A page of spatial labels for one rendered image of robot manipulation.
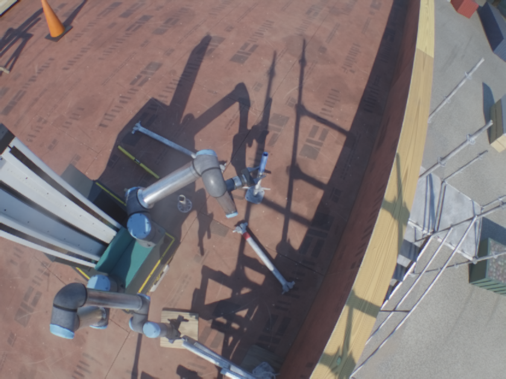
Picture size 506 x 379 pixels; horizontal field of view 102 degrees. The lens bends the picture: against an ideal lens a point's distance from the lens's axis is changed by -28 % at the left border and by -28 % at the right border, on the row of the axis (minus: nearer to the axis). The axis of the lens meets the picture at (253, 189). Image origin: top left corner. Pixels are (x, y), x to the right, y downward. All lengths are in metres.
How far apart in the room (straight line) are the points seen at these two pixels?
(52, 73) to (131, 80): 1.29
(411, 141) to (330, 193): 0.89
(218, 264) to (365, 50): 3.40
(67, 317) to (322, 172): 2.38
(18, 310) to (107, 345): 1.03
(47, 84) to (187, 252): 2.88
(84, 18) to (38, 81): 1.35
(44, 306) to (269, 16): 4.42
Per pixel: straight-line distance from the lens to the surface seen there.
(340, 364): 1.86
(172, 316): 2.40
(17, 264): 3.18
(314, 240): 2.53
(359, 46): 4.31
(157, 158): 2.76
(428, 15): 4.65
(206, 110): 2.99
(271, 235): 2.46
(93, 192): 1.84
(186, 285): 2.40
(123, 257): 2.10
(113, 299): 1.52
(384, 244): 1.98
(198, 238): 2.44
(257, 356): 2.42
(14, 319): 3.20
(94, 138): 3.13
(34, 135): 3.65
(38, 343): 3.03
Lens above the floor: 2.37
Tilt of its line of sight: 68 degrees down
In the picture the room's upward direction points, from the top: 13 degrees clockwise
